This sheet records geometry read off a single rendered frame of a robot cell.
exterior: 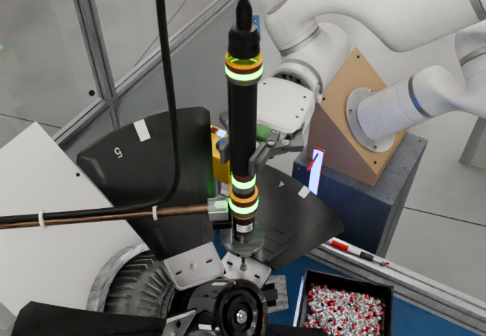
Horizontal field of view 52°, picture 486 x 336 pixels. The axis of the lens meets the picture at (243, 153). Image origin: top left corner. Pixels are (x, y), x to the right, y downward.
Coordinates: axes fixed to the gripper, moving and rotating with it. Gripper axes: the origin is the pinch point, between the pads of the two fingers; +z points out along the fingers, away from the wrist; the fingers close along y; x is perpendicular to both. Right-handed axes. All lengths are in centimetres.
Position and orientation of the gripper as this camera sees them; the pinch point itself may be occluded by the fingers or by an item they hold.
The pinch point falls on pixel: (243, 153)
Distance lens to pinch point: 69.7
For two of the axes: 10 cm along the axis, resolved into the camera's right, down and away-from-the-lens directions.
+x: 0.0, -7.0, -7.1
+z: -4.8, 6.2, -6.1
